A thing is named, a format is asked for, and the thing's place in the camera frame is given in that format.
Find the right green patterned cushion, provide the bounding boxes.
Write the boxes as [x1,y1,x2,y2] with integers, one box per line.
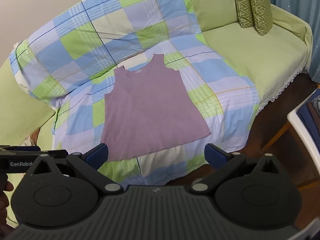
[250,0,273,36]

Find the purple sleeveless top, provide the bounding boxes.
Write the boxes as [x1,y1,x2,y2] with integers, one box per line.
[101,54,210,161]

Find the green patterned cushion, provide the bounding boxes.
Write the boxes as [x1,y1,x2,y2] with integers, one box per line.
[235,0,254,28]
[250,0,273,36]

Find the white storage bin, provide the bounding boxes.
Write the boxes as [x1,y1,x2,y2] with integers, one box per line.
[287,87,319,181]

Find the checkered blue green bedsheet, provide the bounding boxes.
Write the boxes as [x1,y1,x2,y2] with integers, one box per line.
[9,0,259,186]

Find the green covered sofa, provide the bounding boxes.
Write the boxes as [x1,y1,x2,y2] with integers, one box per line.
[1,0,312,150]

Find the left hand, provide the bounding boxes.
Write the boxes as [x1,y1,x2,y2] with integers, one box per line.
[0,173,14,226]

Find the left green patterned cushion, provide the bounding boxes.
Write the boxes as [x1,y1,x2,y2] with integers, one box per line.
[235,0,254,28]

